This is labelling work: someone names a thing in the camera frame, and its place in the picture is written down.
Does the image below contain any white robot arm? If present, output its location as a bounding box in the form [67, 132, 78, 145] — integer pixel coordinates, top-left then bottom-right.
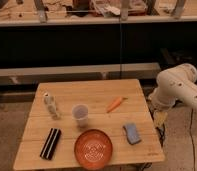
[149, 63, 197, 127]

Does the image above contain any clear plastic bottle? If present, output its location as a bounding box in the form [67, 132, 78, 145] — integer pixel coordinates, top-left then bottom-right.
[43, 92, 60, 119]

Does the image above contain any blue sponge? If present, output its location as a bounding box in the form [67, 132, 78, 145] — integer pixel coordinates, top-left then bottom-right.
[123, 123, 141, 145]

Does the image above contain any orange carrot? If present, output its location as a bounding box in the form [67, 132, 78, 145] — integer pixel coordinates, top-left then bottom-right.
[106, 97, 127, 113]

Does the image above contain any orange plate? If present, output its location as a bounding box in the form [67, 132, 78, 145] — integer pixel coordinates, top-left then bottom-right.
[74, 129, 113, 170]

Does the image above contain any clear plastic cup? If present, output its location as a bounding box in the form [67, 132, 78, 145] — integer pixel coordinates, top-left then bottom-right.
[72, 104, 88, 127]

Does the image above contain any black striped box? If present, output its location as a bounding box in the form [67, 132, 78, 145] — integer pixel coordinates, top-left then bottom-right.
[40, 128, 61, 160]

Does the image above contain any long background workbench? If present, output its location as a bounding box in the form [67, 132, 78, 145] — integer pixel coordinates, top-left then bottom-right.
[0, 0, 197, 27]

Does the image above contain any black floor cable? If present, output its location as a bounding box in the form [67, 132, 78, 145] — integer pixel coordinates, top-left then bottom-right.
[188, 108, 197, 171]

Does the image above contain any black hanging cable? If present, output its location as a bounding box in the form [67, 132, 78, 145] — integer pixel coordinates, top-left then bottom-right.
[118, 13, 124, 80]

